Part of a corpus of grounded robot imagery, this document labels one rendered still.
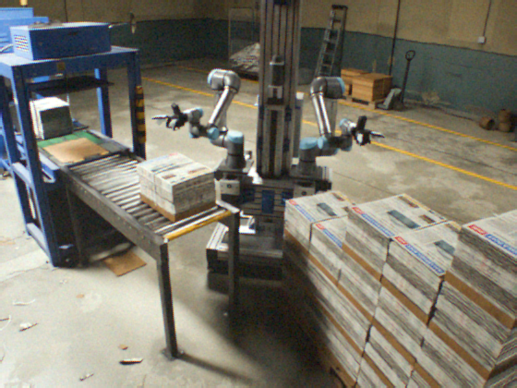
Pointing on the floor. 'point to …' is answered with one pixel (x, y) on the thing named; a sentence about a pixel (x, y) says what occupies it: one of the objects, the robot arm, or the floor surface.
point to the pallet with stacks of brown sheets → (366, 87)
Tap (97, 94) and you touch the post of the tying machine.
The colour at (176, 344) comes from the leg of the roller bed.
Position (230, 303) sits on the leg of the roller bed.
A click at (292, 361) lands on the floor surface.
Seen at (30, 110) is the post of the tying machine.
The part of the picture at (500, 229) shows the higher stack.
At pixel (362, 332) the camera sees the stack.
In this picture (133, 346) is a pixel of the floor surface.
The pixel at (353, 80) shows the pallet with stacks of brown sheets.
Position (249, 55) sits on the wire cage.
